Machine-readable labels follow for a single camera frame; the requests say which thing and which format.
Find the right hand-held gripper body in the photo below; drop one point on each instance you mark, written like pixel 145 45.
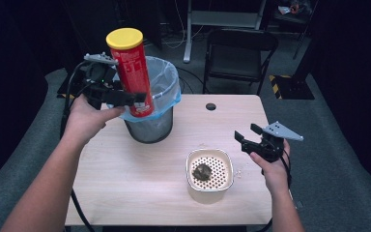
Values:
pixel 270 145

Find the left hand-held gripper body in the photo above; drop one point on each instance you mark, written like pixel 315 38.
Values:
pixel 99 77

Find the red can with yellow lid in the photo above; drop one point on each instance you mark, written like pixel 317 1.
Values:
pixel 132 71

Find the pale blue plastic bin liner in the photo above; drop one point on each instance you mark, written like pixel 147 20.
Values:
pixel 162 80

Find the person's right hand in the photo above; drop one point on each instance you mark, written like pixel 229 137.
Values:
pixel 273 174

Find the person's left hand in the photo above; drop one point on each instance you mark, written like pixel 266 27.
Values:
pixel 83 119

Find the scattered small crumbs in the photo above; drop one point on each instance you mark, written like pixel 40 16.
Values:
pixel 240 173

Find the dark wet clump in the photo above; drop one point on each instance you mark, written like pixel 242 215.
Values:
pixel 202 171

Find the yellow-black striped floor plate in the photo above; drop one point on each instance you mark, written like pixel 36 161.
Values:
pixel 291 87

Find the white strainer basket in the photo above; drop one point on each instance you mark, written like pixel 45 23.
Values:
pixel 194 185

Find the black folding chair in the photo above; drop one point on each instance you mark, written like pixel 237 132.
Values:
pixel 238 61

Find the grey metal desk frame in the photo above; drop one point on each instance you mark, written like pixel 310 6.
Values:
pixel 220 17

